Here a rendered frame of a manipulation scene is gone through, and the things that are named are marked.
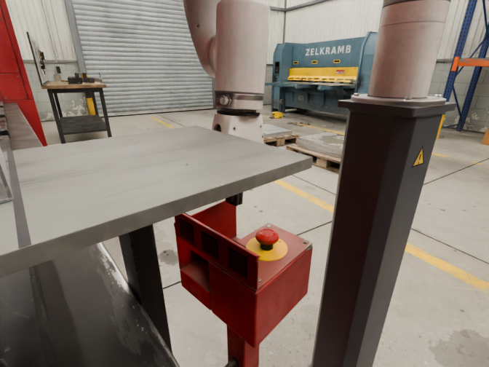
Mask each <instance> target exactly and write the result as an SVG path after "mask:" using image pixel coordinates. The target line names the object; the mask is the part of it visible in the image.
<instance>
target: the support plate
mask: <svg viewBox="0 0 489 367"><path fill-rule="evenodd" d="M13 154H14V158H15V165H16V169H17V176H18V180H19V184H20V190H21V194H22V198H23V204H24V208H25V215H26V219H27V223H28V230H29V234H30V238H31V245H28V246H25V247H23V248H18V241H17V230H16V223H15V212H14V206H13V201H10V202H5V203H1V204H0V278H1V277H4V276H7V275H10V274H13V273H16V272H19V271H21V270H24V269H27V268H29V267H33V266H36V265H38V264H41V263H44V262H46V261H50V260H53V259H56V258H58V257H61V256H64V255H66V254H69V253H73V252H75V251H78V250H81V249H83V248H87V247H89V246H91V245H95V244H98V243H100V242H103V241H106V240H110V239H112V238H115V237H118V236H120V235H123V234H126V233H128V232H132V231H135V230H137V229H140V228H143V227H145V226H149V225H152V224H155V223H157V222H160V221H163V220H165V219H168V218H172V217H174V216H177V215H180V214H182V213H186V212H189V211H190V210H194V209H197V208H200V207H202V206H205V205H209V204H211V203H214V202H217V201H219V200H223V199H225V198H227V197H231V196H234V195H236V194H239V193H242V192H245V191H248V190H251V189H254V188H256V187H259V186H262V185H264V184H268V183H271V182H273V181H276V180H279V179H281V178H285V177H288V176H289V175H293V174H296V173H299V172H301V171H304V170H308V169H310V168H311V167H312V160H313V157H310V156H308V155H305V154H300V153H297V152H294V151H289V150H286V149H281V148H278V147H275V146H270V145H267V144H264V143H259V142H256V141H251V140H248V139H245V138H240V137H237V136H234V135H229V134H226V133H222V132H218V131H215V130H211V129H207V128H205V127H200V126H196V125H194V126H189V127H179V128H173V129H168V130H157V131H152V132H147V133H136V134H131V135H121V136H115V137H110V138H100V139H95V140H88V141H79V142H73V143H63V144H58V145H52V146H42V147H36V148H31V149H21V150H15V151H13Z"/></svg>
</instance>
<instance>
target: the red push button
mask: <svg viewBox="0 0 489 367"><path fill-rule="evenodd" d="M255 238H256V240H257V241H258V242H259V243H260V244H261V249H262V250H266V251H269V250H272V249H273V244H275V243H276V242H277V241H278V239H279V235H278V233H277V232H275V231H274V230H272V229H262V230H259V231H258V232H257V233H256V236H255Z"/></svg>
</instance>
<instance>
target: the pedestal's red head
mask: <svg viewBox="0 0 489 367"><path fill-rule="evenodd" d="M191 216H192V217H191ZM191 216H188V215H187V214H185V213H182V214H180V215H177V216H175V222H174V227H175V236H176V243H177V249H178V262H179V268H180V279H181V285H182V286H183V287H184V288H185V289H186V290H187V291H188V292H189V293H190V294H191V295H193V296H194V297H195V298H196V299H198V300H199V301H200V302H201V303H202V304H203V305H205V306H206V308H208V309H209V310H212V313H214V314H215V315H216V316H217V317H218V318H220V319H221V320H222V321H223V322H224V323H225V324H226V325H227V326H228V327H229V328H231V329H232V330H233V331H234V332H236V333H237V334H238V335H239V336H240V337H242V338H243V339H244V340H245V341H246V342H247V343H248V344H249V345H250V346H252V347H253V348H256V347H257V346H258V345H259V344H260V343H261V342H262V341H263V340H264V339H265V338H266V337H267V336H268V335H269V334H270V333H271V332H272V331H273V330H274V328H275V327H276V326H277V325H278V324H279V323H280V322H281V321H282V320H283V319H284V318H285V316H286V315H287V314H288V313H289V312H290V311H291V310H292V309H293V308H294V307H295V306H296V305H297V303H298V302H299V301H300V300H301V299H302V298H303V297H304V296H305V295H306V294H307V293H308V286H309V274H310V268H311V256H312V249H313V245H312V244H313V243H312V242H310V241H308V240H305V239H303V238H302V237H299V236H297V235H295V234H293V233H291V232H288V231H286V230H284V229H281V228H279V227H278V226H275V225H273V224H270V223H267V224H264V225H263V226H261V227H260V228H258V229H256V230H255V231H254V232H251V233H250V234H248V235H247V236H245V237H243V238H242V239H240V238H238V237H237V236H236V206H234V205H231V204H229V203H227V202H226V200H224V201H222V202H219V203H217V204H215V205H212V206H210V207H208V208H205V209H204V210H201V211H199V212H197V213H194V214H192V215H191ZM205 224H206V225H207V226H206V225H205ZM209 226H210V227H211V228H212V229H211V228H209ZM214 229H215V230H214ZM262 229H272V230H274V231H275V232H277V233H278V235H279V239H281V240H283V241H284V242H285V243H286V245H287V253H286V255H285V256H284V257H282V258H281V259H278V260H275V261H261V260H259V255H258V254H256V253H254V252H252V251H251V250H249V249H247V248H245V247H246V245H247V243H248V241H249V240H251V239H252V238H254V237H255V236H256V233H257V232H258V231H259V230H262ZM233 240H234V241H236V242H234V241H233ZM237 242H238V243H239V244H238V243H237ZM240 244H241V245H240ZM242 245H243V246H245V247H243V246H242Z"/></svg>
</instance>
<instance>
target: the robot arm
mask: <svg viewBox="0 0 489 367"><path fill-rule="evenodd" d="M450 3H451V0H383V6H382V11H381V19H380V23H379V29H378V36H377V41H376V46H375V53H374V58H373V66H372V71H371V75H370V83H369V88H368V93H367V94H359V93H354V94H353V95H352V96H351V101H354V102H358V103H368V104H375V105H385V106H442V105H445V102H446V99H445V98H442V97H441V96H442V95H435V96H434V97H433V96H427V95H428V92H429V87H430V84H431V80H432V75H433V73H434V67H435V64H436V61H437V56H438V52H439V49H440V44H441V41H442V35H443V32H444V29H445V23H446V20H447V17H448V12H449V9H450ZM183 5H184V10H185V14H186V19H187V23H188V28H189V31H190V34H191V38H192V41H193V43H194V47H195V50H196V53H197V56H198V59H199V62H200V63H201V65H202V68H203V69H204V70H205V71H206V73H207V74H209V75H210V76H211V77H213V78H215V91H217V92H215V102H214V106H216V107H220V109H218V110H217V113H216V114H215V115H214V118H213V122H212V130H215V131H218V132H222V133H226V134H229V135H234V136H237V137H240V138H245V139H248V140H251V141H256V142H259V143H263V119H262V115H261V114H260V112H257V110H261V109H263V96H264V95H261V94H264V87H265V77H266V59H267V50H268V40H269V23H270V13H271V10H270V7H269V5H268V4H266V3H264V2H263V1H260V0H183Z"/></svg>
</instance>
